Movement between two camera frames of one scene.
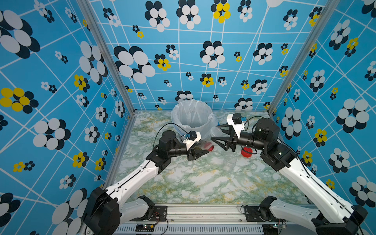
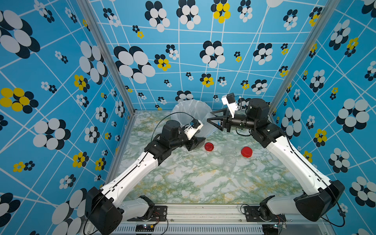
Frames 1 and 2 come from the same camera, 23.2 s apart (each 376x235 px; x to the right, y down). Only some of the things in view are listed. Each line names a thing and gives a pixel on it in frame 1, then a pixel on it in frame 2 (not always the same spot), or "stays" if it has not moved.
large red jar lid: x=245 y=154 stays
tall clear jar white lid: x=202 y=144 → x=208 y=129
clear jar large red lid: x=229 y=163 stays
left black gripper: x=196 y=154 → x=199 y=139
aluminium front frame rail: x=212 y=220 stays
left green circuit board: x=145 y=227 stays
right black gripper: x=225 y=147 → x=226 y=122
